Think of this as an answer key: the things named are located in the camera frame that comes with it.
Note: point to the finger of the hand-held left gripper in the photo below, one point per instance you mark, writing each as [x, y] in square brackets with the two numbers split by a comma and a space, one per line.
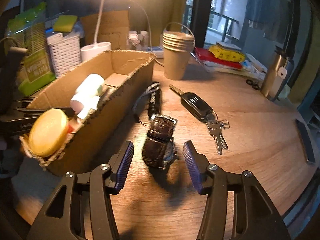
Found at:
[27, 100]
[17, 123]

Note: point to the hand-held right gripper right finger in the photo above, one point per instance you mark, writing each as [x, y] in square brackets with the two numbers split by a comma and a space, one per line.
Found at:
[192, 166]

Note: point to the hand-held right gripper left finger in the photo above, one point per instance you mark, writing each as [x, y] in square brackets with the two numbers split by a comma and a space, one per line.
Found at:
[123, 165]

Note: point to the yellow-lid round jar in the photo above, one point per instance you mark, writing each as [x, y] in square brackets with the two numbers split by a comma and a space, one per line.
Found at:
[47, 132]

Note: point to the cardboard box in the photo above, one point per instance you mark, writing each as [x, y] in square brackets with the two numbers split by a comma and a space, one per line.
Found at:
[112, 127]

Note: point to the black car key with keys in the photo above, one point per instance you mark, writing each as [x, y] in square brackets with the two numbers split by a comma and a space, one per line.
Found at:
[196, 104]

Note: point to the white pill bottle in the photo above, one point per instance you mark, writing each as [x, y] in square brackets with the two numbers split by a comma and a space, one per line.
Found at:
[90, 83]

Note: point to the black flashlight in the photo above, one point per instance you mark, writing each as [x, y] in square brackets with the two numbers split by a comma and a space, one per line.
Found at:
[154, 100]

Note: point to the green bag of paper cups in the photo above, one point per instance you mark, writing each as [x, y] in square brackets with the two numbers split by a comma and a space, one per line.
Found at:
[32, 55]

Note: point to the white plastic woven basket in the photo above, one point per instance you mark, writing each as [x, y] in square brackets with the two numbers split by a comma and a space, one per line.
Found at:
[65, 55]

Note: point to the white tissue pack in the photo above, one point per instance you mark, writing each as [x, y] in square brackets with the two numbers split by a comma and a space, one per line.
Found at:
[55, 37]

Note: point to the yellow-green sponge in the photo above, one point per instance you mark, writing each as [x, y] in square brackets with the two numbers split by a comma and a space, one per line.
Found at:
[66, 23]

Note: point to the white desk lamp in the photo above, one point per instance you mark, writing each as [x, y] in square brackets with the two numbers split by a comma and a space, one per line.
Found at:
[96, 51]

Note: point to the black scissors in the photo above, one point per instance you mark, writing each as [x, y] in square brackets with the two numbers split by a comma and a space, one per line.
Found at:
[256, 87]

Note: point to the stack of brown paper cups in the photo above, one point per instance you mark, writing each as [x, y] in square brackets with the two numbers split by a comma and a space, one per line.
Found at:
[175, 62]

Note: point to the red flat packet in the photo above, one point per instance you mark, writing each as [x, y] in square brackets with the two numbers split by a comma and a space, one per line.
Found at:
[215, 61]

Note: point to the brown cardboard lamp packaging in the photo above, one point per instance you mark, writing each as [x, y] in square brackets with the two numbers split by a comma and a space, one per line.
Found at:
[112, 27]

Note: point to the yellow packet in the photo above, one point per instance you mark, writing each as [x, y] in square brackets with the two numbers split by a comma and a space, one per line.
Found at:
[225, 55]

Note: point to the white power strip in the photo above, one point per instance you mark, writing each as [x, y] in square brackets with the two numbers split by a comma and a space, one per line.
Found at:
[156, 52]

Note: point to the white paper packets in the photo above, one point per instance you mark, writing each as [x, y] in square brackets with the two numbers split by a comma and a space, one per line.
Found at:
[252, 65]

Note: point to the steel thermos bottle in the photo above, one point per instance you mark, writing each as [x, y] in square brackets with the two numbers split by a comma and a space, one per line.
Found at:
[273, 77]

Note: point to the small clear sticker packets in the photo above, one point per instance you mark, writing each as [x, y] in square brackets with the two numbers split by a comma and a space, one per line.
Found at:
[136, 38]

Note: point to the white flat packet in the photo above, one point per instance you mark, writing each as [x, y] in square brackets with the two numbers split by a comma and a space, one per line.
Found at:
[227, 45]

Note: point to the metal balcony railing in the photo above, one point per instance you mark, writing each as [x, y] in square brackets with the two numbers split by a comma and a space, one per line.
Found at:
[225, 27]

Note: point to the hanging dark clothes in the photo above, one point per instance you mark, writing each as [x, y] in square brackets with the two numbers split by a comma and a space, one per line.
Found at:
[270, 5]

